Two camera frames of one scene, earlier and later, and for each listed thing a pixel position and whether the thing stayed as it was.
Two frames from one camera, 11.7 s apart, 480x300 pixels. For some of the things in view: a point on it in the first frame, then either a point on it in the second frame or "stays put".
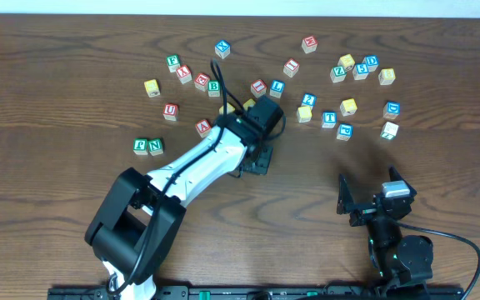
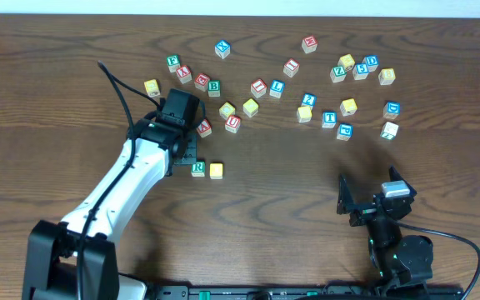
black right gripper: x=367 y=209 stays put
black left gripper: x=257 y=163 → x=189 y=154
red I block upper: x=291 y=67 stays put
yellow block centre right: x=250 y=102 stays put
